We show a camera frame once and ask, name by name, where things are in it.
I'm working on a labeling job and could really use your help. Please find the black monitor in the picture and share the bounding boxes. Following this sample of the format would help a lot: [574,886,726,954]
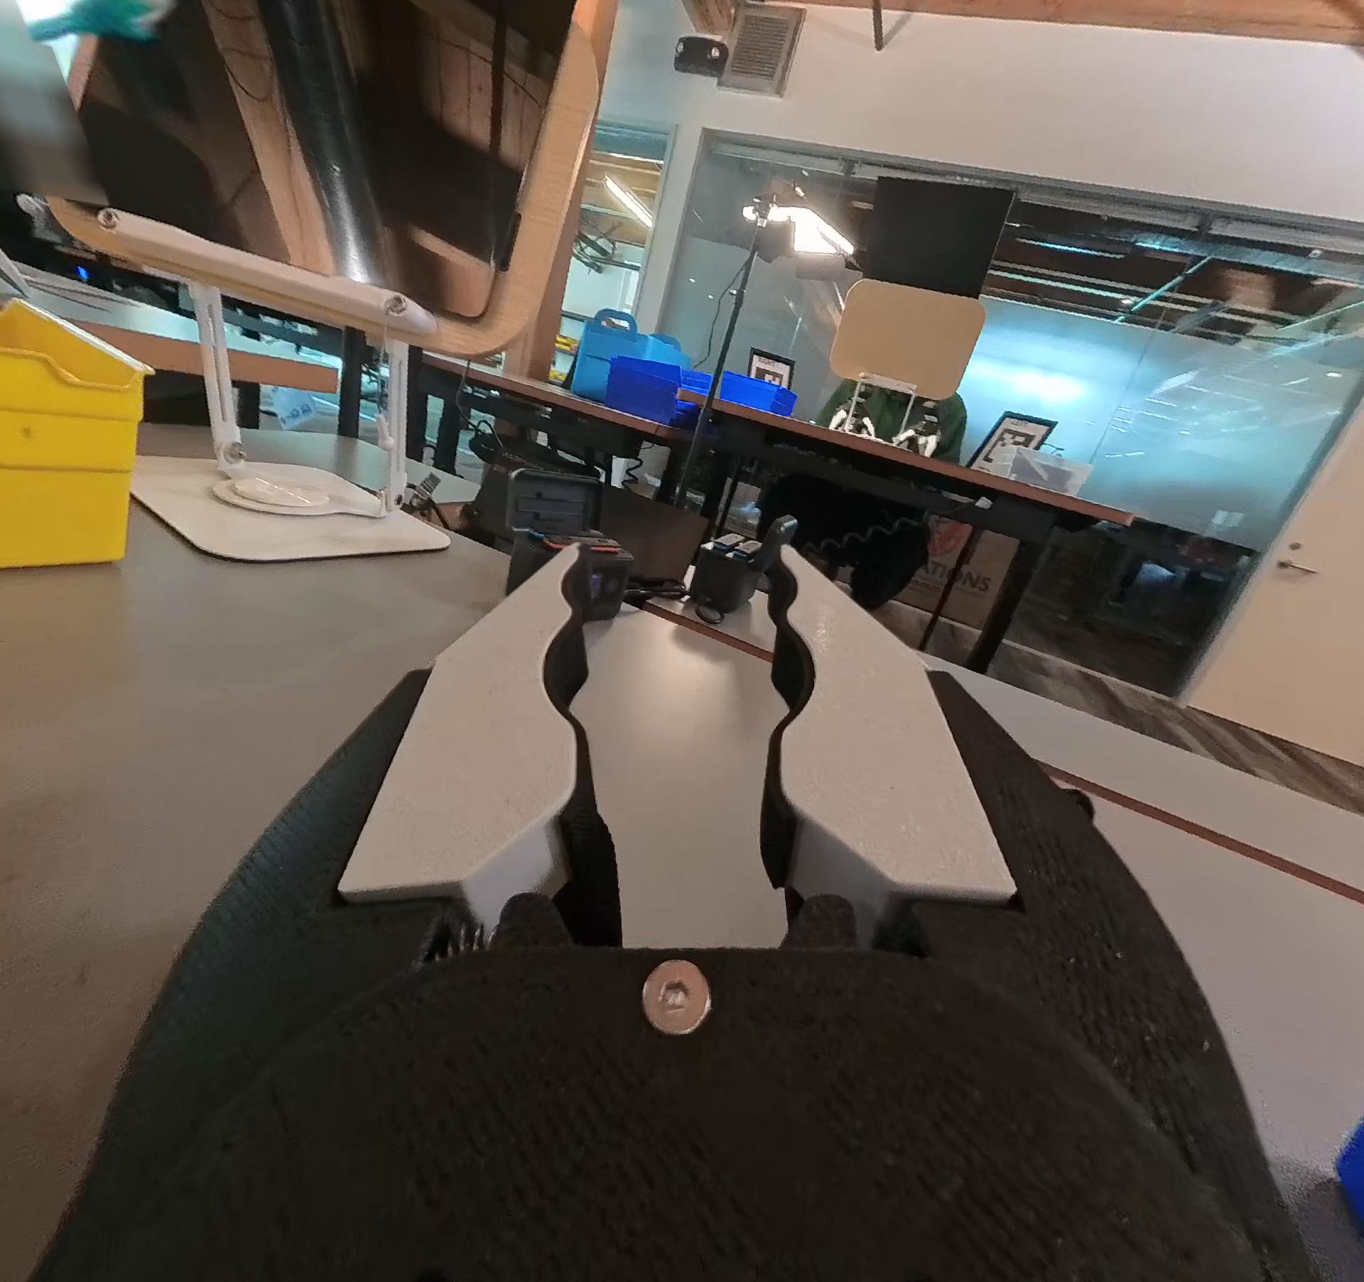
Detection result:
[868,176,1018,303]

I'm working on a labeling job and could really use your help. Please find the green pipe cleaner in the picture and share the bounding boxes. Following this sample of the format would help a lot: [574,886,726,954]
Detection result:
[25,0,178,44]

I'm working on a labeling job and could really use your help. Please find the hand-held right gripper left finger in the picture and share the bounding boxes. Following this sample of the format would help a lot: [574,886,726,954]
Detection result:
[339,544,597,931]

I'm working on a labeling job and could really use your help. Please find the black charger case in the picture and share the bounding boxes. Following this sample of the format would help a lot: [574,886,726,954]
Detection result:
[497,467,640,626]

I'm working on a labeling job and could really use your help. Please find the small black battery charger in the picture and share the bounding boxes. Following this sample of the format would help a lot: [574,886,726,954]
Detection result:
[686,514,800,614]

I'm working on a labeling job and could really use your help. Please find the white door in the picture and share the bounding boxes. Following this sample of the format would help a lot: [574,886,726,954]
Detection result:
[1180,419,1364,742]

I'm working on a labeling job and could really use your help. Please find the blue caddy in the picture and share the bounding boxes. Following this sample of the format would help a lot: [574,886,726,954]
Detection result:
[569,308,686,401]

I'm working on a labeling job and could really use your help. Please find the cardboard box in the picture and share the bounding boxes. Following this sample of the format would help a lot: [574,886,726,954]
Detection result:
[893,516,1021,629]

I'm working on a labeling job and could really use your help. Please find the light stand with lamp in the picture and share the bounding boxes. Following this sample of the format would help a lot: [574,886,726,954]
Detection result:
[672,191,867,507]

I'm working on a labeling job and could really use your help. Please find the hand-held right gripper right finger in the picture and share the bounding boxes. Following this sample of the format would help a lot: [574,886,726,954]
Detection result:
[763,544,1021,944]

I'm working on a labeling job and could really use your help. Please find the wooden edged table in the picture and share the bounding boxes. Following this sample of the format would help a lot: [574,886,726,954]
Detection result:
[678,386,1138,673]
[420,351,708,500]

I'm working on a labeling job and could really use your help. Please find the beige board on stand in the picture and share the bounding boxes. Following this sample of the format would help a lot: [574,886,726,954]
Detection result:
[829,278,989,390]

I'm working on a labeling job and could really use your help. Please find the small blue bin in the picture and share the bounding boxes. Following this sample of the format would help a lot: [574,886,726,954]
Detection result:
[716,369,800,419]
[603,353,695,429]

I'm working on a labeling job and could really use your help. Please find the clear plastic box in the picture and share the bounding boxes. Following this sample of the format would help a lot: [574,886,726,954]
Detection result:
[1007,447,1096,496]

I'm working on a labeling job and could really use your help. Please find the wall vent grille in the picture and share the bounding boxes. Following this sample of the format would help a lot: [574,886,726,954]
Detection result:
[716,2,810,97]

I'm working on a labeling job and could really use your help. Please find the yellow plastic bin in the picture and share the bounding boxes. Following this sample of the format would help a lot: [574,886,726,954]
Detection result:
[0,298,156,569]

